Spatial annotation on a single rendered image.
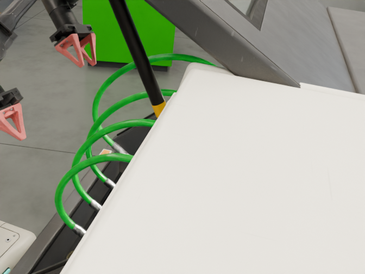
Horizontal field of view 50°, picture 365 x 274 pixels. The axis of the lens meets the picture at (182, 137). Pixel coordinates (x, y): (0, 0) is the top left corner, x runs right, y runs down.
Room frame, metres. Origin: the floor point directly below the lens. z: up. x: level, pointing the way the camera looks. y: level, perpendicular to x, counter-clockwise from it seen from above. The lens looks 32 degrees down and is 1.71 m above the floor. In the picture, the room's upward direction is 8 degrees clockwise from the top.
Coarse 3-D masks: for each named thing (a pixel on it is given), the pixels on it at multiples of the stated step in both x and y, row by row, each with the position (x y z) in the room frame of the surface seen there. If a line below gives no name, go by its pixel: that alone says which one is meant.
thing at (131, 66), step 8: (152, 56) 0.79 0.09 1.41; (160, 56) 0.78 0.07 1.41; (168, 56) 0.78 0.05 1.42; (176, 56) 0.78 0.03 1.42; (184, 56) 0.78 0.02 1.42; (192, 56) 0.78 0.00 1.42; (128, 64) 0.80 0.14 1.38; (208, 64) 0.77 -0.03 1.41; (120, 72) 0.80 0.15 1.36; (112, 80) 0.80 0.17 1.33; (104, 88) 0.80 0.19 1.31; (96, 96) 0.81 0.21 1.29; (96, 104) 0.81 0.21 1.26; (96, 112) 0.81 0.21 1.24; (104, 136) 0.80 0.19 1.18; (112, 144) 0.80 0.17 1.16
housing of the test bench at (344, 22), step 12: (336, 12) 1.01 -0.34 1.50; (348, 12) 1.03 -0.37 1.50; (360, 12) 1.05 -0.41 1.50; (336, 24) 0.88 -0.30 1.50; (348, 24) 0.90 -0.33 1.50; (360, 24) 0.91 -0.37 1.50; (336, 36) 0.81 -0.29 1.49; (348, 36) 0.80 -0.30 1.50; (360, 36) 0.81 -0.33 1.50; (348, 48) 0.71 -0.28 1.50; (360, 48) 0.72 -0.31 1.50; (348, 60) 0.65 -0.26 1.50; (360, 60) 0.65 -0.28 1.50; (360, 72) 0.59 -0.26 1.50; (360, 84) 0.54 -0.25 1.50
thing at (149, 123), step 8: (128, 120) 0.63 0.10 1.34; (136, 120) 0.63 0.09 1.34; (144, 120) 0.62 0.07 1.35; (152, 120) 0.62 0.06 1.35; (104, 128) 0.64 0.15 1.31; (112, 128) 0.63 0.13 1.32; (120, 128) 0.63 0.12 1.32; (96, 136) 0.63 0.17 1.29; (88, 144) 0.64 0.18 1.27; (80, 152) 0.64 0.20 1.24; (80, 184) 0.65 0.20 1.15; (80, 192) 0.64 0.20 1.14; (88, 200) 0.64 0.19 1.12; (96, 208) 0.63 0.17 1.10
